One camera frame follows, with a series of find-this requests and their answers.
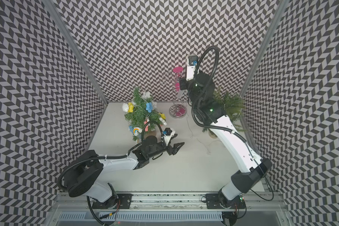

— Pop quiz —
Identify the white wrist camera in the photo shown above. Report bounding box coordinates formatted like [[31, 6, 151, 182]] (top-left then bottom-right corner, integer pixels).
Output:
[[161, 128, 175, 147], [186, 55, 198, 81]]

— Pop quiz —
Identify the thin wire fairy light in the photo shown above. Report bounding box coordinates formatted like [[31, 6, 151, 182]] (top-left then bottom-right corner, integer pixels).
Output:
[[185, 93, 244, 155]]

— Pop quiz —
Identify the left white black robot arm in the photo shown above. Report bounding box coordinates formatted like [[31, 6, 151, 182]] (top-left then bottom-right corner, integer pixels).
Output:
[[57, 128, 184, 226]]

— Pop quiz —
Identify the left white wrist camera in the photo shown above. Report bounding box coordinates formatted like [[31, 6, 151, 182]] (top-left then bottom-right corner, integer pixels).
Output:
[[161, 128, 175, 147]]

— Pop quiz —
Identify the left green christmas tree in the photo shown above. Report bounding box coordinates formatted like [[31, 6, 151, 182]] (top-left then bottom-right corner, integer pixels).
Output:
[[123, 87, 163, 136]]

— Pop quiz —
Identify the right green fern tree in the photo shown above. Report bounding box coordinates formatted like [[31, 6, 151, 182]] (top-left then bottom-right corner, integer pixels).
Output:
[[213, 86, 245, 132]]

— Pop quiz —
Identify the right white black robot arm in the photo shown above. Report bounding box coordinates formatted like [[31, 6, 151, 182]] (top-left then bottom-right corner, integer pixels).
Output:
[[179, 46, 272, 209]]

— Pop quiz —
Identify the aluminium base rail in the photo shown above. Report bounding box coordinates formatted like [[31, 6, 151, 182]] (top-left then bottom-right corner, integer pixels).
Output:
[[44, 192, 293, 226]]

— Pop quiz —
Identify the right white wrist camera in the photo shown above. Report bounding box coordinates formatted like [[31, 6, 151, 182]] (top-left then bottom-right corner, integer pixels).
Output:
[[186, 55, 198, 81]]

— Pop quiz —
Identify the star cloud string light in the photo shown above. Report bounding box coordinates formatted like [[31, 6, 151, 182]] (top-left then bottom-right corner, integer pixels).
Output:
[[122, 91, 168, 142]]

